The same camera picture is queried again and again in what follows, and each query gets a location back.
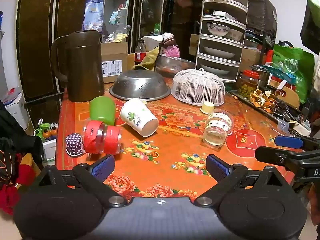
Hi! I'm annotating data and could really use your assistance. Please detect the red floral tablecloth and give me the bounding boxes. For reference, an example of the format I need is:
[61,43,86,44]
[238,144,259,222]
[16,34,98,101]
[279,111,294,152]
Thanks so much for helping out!
[55,76,301,203]

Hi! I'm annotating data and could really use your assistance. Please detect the red lid glass jar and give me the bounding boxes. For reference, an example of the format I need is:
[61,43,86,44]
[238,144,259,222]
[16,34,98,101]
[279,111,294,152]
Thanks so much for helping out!
[236,70,261,100]

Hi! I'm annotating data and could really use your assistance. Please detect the white cardboard box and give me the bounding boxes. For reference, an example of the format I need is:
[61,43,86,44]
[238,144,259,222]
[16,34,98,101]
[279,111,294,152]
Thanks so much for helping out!
[4,87,31,131]

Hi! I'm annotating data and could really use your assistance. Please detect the dried orange peels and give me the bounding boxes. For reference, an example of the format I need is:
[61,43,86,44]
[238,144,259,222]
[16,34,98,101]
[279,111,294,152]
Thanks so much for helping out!
[250,89,278,113]

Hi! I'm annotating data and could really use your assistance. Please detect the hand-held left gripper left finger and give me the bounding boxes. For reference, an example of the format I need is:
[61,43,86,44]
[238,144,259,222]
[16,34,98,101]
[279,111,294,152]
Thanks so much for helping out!
[37,154,127,207]

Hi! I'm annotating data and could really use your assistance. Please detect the olive green cloth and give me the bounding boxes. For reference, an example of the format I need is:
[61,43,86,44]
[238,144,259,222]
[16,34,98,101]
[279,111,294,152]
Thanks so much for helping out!
[131,46,161,72]

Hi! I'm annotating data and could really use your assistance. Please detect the hanging plastic packet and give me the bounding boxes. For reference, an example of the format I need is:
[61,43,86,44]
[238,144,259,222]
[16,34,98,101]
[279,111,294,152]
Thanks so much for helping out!
[82,0,106,33]

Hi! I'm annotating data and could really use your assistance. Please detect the green plastic cup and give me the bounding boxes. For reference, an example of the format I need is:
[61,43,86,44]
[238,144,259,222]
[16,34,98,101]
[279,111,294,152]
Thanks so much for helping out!
[89,96,116,126]

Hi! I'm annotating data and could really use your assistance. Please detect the white plate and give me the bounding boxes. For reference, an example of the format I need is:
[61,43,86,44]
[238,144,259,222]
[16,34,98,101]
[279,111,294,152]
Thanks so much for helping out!
[202,45,236,58]

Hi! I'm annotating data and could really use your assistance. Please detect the steel basin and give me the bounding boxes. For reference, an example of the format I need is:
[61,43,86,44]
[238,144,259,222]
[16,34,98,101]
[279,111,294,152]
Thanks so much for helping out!
[155,55,198,78]

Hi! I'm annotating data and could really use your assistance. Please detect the green and black bag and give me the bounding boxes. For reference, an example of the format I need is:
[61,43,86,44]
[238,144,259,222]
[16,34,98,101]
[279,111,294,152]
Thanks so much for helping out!
[300,0,320,56]

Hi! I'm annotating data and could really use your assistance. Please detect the small yellow cup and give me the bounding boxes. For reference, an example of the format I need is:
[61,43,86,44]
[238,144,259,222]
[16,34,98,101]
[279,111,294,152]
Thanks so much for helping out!
[200,102,215,114]

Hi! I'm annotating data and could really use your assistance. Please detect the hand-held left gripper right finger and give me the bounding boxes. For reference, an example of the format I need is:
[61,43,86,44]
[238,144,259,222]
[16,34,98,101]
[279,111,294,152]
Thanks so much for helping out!
[194,154,290,207]

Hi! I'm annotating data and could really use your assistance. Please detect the wooden board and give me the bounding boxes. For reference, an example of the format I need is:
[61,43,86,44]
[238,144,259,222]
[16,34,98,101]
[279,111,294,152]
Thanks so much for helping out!
[268,79,301,110]

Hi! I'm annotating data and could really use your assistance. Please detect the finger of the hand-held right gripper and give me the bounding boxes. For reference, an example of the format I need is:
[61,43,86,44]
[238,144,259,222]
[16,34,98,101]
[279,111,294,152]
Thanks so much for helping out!
[255,146,302,167]
[274,135,320,151]

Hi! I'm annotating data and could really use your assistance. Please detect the green orange toy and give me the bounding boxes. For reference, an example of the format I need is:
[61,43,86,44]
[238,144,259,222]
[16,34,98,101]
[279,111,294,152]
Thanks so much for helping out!
[33,122,59,141]

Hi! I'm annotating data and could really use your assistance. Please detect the clear glass cup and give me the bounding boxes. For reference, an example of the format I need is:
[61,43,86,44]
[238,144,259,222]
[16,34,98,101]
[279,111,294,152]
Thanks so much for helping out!
[202,110,234,148]

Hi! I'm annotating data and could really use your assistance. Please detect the white paper cup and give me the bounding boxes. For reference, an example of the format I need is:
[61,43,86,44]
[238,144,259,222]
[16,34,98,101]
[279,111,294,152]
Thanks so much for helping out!
[120,98,159,138]

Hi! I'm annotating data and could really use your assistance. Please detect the pink cloth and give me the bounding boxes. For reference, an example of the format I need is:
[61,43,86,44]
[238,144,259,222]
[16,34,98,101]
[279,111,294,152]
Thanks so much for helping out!
[162,45,181,59]

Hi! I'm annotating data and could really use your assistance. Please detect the green shopping bag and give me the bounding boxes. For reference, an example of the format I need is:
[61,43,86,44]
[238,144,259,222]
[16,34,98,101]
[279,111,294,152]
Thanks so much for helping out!
[271,40,316,105]

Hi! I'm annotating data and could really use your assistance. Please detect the cardboard box with label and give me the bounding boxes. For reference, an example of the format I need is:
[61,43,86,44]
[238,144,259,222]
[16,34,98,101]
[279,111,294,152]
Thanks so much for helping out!
[100,41,129,84]

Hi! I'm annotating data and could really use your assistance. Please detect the polka dot paper cup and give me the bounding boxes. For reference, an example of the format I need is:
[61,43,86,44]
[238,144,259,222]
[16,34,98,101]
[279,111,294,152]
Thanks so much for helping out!
[65,133,84,157]

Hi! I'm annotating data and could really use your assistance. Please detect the plain cardboard box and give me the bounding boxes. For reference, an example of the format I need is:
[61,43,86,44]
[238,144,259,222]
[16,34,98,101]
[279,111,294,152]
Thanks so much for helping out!
[239,46,262,73]

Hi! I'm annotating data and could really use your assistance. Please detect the red wrapped glass cup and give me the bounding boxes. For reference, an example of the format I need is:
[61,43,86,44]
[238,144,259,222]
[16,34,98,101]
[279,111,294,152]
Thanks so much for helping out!
[103,125,123,155]
[83,120,106,154]

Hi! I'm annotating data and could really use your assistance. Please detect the dark tray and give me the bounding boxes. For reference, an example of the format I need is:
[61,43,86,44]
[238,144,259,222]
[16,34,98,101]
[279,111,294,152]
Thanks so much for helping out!
[230,89,313,136]

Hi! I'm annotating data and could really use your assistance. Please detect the cola bottle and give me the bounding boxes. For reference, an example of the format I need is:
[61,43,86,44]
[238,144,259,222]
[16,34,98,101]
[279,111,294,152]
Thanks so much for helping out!
[134,39,147,66]

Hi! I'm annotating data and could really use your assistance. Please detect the steel colander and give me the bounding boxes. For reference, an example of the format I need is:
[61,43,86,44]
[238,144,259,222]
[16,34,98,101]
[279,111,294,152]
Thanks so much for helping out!
[109,70,171,102]

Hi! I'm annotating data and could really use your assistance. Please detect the white mesh food cover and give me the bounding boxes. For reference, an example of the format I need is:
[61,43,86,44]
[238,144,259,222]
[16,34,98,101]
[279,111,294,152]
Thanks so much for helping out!
[171,68,225,106]

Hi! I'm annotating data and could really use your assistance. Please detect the brown plastic pitcher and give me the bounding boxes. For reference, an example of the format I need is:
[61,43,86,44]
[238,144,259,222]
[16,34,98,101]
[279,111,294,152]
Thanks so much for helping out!
[51,30,106,103]

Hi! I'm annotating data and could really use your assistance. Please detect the floral ceramic bowl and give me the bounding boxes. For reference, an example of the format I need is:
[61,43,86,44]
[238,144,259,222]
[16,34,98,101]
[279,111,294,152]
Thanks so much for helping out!
[206,22,229,37]

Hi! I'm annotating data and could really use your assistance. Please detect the red cloth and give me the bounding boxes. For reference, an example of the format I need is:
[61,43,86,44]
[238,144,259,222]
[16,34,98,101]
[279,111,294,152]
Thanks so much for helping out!
[0,163,36,216]

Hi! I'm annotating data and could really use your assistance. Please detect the pale ceramic bowl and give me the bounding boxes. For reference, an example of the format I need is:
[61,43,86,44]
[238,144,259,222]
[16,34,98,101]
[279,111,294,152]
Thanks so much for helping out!
[226,28,244,42]

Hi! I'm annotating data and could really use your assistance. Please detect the black cloth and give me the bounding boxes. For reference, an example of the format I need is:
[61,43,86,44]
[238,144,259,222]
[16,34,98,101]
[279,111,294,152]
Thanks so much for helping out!
[0,99,45,183]

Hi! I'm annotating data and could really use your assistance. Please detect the white tiered dish rack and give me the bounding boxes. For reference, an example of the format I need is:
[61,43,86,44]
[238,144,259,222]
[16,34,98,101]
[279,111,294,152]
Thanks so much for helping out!
[195,0,249,83]

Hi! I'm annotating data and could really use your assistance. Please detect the dark wooden wardrobe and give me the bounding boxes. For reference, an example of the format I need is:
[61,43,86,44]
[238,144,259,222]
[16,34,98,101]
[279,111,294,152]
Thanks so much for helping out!
[15,0,206,105]

